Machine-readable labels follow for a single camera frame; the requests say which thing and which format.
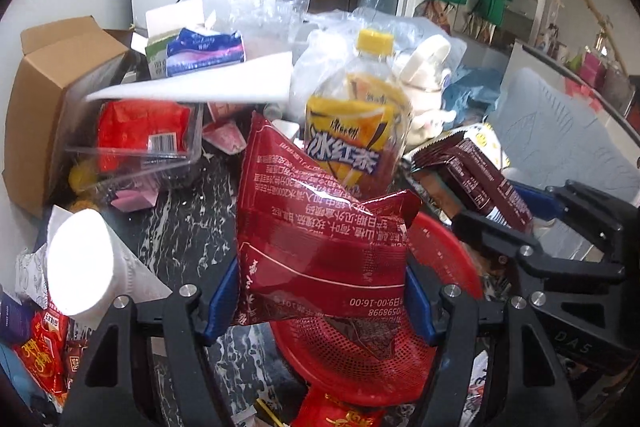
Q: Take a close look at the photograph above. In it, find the brown cereal snack bag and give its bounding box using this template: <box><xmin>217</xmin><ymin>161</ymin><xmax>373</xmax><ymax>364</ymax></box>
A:
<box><xmin>411</xmin><ymin>132</ymin><xmax>533</xmax><ymax>233</ymax></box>

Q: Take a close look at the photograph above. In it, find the dark red snack bag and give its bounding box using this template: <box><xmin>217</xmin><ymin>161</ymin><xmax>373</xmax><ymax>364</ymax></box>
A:
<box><xmin>234</xmin><ymin>113</ymin><xmax>421</xmax><ymax>325</ymax></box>

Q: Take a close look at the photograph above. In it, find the red gold snack packet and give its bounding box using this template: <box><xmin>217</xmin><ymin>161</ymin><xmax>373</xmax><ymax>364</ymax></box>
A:
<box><xmin>291</xmin><ymin>387</ymin><xmax>386</xmax><ymax>427</ymax></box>

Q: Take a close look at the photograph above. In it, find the grey leaf pattern chair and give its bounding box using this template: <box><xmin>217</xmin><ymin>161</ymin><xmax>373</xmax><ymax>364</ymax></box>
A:
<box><xmin>488</xmin><ymin>68</ymin><xmax>639</xmax><ymax>206</ymax></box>

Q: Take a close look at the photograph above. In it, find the red snack packets pile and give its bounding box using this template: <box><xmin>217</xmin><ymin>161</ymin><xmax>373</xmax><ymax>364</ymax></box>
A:
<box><xmin>14</xmin><ymin>305</ymin><xmax>88</xmax><ymax>405</ymax></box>

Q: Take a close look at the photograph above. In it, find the white paper towel roll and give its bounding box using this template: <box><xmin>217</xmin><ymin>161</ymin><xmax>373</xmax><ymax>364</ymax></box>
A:
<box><xmin>46</xmin><ymin>209</ymin><xmax>171</xmax><ymax>329</ymax></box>

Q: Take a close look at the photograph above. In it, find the iced tea bottle yellow cap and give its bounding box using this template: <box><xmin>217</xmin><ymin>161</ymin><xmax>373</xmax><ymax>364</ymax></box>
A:
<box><xmin>305</xmin><ymin>29</ymin><xmax>412</xmax><ymax>200</ymax></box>

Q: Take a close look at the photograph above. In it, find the red plastic basket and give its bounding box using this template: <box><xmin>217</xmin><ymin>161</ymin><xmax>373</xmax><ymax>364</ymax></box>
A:
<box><xmin>270</xmin><ymin>212</ymin><xmax>483</xmax><ymax>407</ymax></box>

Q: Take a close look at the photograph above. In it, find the cream cartoon water bottle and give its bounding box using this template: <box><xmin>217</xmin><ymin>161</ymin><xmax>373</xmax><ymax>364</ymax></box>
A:
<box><xmin>392</xmin><ymin>35</ymin><xmax>457</xmax><ymax>148</ymax></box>

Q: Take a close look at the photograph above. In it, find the clear plastic tray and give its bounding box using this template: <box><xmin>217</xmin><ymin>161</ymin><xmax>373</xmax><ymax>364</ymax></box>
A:
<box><xmin>65</xmin><ymin>100</ymin><xmax>204</xmax><ymax>202</ymax></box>

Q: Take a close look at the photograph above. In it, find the red bag in tray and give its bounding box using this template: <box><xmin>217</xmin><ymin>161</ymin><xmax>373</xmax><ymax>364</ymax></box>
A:
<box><xmin>96</xmin><ymin>100</ymin><xmax>192</xmax><ymax>154</ymax></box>

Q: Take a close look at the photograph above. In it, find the white foam board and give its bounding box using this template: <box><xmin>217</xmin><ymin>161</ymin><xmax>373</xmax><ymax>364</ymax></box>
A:
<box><xmin>85</xmin><ymin>52</ymin><xmax>293</xmax><ymax>104</ymax></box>

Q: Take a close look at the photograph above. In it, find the blue tissue pack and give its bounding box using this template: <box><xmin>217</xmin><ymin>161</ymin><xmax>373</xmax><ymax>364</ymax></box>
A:
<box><xmin>166</xmin><ymin>28</ymin><xmax>246</xmax><ymax>77</ymax></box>

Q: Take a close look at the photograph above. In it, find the brown cardboard box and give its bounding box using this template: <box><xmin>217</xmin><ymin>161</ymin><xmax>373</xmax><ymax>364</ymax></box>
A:
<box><xmin>2</xmin><ymin>16</ymin><xmax>128</xmax><ymax>218</ymax></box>

